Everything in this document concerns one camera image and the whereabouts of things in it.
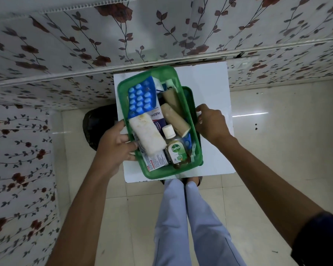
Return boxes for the blue pill blister pack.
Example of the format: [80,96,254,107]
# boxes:
[127,76,162,120]

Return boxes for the person's right forearm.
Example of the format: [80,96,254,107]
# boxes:
[218,136,326,248]

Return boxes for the antiseptic liquid bottle white cap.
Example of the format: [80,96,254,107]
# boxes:
[162,124,192,165]

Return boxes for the person's left forearm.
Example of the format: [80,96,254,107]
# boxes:
[46,166,120,266]

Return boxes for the brown sandal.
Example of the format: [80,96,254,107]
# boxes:
[185,176,203,187]

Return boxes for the black plastic bag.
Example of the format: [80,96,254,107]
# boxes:
[82,103,123,151]

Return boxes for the beige bandage roll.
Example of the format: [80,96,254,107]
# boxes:
[162,88,184,114]
[160,103,191,138]

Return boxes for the green plastic lid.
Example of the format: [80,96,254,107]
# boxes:
[182,86,203,153]

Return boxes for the person's left hand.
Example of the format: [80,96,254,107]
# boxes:
[95,120,139,179]

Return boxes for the person's right hand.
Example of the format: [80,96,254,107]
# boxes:
[195,103,234,146]

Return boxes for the dark blue sleeve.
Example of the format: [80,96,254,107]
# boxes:
[290,211,333,266]

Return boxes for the green plastic basket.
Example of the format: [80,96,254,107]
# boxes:
[117,65,204,180]

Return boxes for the white medicine box red label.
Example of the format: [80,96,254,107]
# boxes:
[140,108,170,172]

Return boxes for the white and blue box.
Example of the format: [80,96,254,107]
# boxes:
[151,76,170,93]

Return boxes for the white gauze pad packet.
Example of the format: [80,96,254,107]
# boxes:
[128,113,167,157]

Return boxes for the small blue blister strip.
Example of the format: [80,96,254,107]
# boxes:
[183,132,194,149]

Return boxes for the light blue trousers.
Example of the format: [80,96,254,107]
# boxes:
[152,178,247,266]

